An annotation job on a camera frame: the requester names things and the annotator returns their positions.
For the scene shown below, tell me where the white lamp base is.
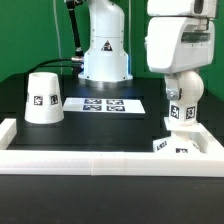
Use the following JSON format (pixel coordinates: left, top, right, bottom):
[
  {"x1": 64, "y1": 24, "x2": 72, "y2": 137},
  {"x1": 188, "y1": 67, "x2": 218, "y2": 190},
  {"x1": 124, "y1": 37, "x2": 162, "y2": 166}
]
[{"x1": 153, "y1": 117, "x2": 202, "y2": 155}]

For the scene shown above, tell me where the white U-shaped frame fence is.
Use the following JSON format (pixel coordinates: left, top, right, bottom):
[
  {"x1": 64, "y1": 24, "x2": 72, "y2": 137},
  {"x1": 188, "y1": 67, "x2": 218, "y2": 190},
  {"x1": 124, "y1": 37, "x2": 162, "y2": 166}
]
[{"x1": 0, "y1": 119, "x2": 224, "y2": 177}]

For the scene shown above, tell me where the white lamp shade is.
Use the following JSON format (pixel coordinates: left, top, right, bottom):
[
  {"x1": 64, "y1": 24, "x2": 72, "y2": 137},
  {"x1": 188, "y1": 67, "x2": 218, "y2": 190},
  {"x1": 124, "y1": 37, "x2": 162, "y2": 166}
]
[{"x1": 25, "y1": 72, "x2": 64, "y2": 124}]

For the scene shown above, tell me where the white marker sheet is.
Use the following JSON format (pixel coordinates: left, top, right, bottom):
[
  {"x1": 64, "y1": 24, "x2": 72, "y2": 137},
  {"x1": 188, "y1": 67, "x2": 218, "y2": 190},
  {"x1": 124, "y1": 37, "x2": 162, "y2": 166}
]
[{"x1": 63, "y1": 98, "x2": 145, "y2": 114}]

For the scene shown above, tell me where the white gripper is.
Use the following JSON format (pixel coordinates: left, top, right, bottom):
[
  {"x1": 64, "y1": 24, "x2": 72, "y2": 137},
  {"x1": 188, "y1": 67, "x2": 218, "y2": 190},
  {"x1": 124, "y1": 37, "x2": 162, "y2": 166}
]
[{"x1": 146, "y1": 17, "x2": 215, "y2": 101}]

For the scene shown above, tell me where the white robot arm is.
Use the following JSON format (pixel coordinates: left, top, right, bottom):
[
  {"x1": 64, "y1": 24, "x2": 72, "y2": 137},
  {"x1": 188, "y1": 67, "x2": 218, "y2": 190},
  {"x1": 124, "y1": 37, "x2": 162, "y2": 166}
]
[{"x1": 84, "y1": 0, "x2": 219, "y2": 101}]

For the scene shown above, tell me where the black cable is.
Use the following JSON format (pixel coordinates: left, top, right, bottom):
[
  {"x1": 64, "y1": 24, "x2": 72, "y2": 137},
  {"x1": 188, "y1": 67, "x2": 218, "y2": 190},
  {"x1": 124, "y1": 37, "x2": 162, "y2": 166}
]
[{"x1": 29, "y1": 57, "x2": 84, "y2": 75}]

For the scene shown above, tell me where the white lamp bulb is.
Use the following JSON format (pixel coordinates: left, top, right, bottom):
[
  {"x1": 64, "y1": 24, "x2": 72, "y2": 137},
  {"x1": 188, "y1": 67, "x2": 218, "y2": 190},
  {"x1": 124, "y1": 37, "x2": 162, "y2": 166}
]
[{"x1": 169, "y1": 70, "x2": 204, "y2": 125}]

